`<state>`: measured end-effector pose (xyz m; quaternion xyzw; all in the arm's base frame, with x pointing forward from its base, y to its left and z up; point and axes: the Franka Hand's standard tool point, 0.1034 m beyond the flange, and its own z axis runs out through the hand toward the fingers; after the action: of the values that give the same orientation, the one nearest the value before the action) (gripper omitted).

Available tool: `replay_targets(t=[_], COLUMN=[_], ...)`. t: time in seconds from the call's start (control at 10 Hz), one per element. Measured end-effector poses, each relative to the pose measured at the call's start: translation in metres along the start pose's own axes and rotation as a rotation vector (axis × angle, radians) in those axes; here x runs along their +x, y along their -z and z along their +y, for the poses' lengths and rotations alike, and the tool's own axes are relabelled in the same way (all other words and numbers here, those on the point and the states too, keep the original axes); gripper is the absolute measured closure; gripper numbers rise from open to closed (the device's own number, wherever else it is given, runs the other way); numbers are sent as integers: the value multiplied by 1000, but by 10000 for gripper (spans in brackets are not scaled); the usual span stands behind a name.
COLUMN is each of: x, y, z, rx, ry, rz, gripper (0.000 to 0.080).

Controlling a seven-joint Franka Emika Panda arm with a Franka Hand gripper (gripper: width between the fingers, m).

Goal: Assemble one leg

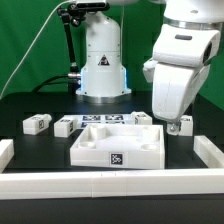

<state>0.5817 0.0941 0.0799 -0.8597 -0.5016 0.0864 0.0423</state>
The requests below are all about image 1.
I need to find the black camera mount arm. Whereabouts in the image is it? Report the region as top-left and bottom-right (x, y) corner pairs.
(56, 3), (88, 79)

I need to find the white cable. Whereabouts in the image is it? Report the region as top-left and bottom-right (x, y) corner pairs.
(0, 0), (76, 99)

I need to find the white square table top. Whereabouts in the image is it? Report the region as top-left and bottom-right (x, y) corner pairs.
(70, 124), (165, 169)

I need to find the white fiducial tag sheet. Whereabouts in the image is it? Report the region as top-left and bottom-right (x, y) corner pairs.
(59, 114), (133, 129)

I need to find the white U-shaped obstacle fence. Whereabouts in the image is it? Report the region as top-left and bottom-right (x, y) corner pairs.
(0, 139), (224, 200)

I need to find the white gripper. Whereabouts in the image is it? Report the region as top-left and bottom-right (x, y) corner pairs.
(143, 24), (221, 135)

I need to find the black cable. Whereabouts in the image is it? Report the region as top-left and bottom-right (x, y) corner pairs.
(31, 74), (81, 93)

